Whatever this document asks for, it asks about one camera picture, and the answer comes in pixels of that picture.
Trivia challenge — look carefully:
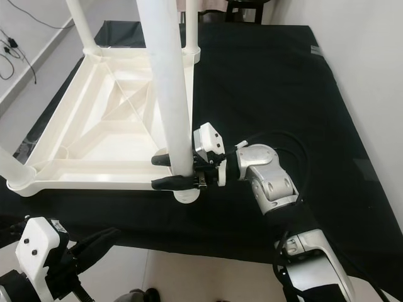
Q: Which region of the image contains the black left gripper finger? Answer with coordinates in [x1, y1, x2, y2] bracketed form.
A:
[71, 226, 122, 254]
[79, 235, 120, 265]

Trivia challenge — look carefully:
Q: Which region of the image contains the white plastic children table top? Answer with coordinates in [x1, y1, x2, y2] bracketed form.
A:
[6, 49, 203, 206]

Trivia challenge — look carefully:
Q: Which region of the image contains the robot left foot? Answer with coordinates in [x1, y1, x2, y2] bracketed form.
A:
[129, 288, 162, 302]

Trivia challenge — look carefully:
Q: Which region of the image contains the black tablecloth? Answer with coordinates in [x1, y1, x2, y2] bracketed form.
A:
[0, 24, 403, 285]

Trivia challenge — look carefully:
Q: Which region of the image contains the large clear tape patch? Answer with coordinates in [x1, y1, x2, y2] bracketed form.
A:
[15, 138, 36, 159]

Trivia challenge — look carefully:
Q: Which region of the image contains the beige striped cloth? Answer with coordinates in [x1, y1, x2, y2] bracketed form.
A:
[178, 0, 227, 12]

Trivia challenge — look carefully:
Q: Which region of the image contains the black stool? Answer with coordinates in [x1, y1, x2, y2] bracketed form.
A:
[225, 0, 266, 23]

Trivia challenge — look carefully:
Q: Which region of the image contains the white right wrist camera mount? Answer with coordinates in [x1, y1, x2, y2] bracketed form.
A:
[192, 123, 247, 188]

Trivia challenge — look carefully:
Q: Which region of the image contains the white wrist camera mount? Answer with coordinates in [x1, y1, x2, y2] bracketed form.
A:
[192, 123, 247, 188]
[16, 217, 70, 300]

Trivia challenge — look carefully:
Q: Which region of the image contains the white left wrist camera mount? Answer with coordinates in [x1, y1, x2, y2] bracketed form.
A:
[16, 217, 70, 300]

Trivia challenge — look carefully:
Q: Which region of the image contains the black wall cable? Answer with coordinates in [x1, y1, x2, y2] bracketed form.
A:
[9, 0, 76, 30]
[0, 35, 21, 81]
[16, 44, 38, 86]

